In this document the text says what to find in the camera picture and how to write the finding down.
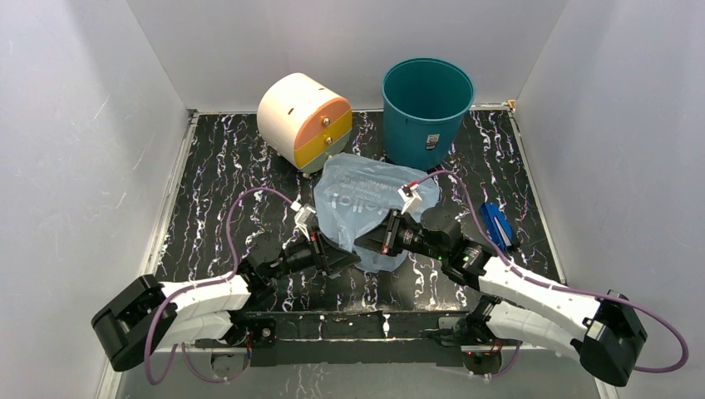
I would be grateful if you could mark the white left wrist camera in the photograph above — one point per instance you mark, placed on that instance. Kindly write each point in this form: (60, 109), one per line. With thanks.
(305, 218)

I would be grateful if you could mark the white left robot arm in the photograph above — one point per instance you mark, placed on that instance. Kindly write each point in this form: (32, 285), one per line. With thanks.
(148, 315)

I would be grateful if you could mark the translucent blue plastic bag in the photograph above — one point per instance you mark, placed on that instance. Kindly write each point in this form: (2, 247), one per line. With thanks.
(353, 196)

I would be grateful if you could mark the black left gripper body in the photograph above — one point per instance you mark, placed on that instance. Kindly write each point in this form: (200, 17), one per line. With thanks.
(302, 257)

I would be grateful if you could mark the teal plastic trash bin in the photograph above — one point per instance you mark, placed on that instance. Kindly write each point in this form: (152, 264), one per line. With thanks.
(424, 103)

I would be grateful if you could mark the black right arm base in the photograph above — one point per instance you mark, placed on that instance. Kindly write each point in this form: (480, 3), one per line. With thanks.
(482, 349)

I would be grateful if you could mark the round pastel drawer cabinet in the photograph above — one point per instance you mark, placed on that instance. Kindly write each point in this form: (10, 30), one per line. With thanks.
(304, 121)

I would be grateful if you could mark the blue stapler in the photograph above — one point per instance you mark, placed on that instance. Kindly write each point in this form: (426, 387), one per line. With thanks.
(501, 232)

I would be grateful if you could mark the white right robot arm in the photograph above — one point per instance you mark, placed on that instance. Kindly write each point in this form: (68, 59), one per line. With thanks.
(604, 335)

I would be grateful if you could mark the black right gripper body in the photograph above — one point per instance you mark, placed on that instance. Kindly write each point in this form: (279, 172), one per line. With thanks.
(411, 239)

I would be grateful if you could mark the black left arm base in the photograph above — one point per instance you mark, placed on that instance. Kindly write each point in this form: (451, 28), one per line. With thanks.
(232, 353)

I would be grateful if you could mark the aluminium frame rail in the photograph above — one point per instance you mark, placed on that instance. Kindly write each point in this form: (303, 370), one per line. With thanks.
(357, 355)

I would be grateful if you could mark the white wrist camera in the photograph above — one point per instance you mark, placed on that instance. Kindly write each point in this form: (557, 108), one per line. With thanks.
(305, 218)
(411, 198)

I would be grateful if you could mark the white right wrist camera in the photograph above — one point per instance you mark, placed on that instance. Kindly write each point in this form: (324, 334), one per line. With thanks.
(411, 198)

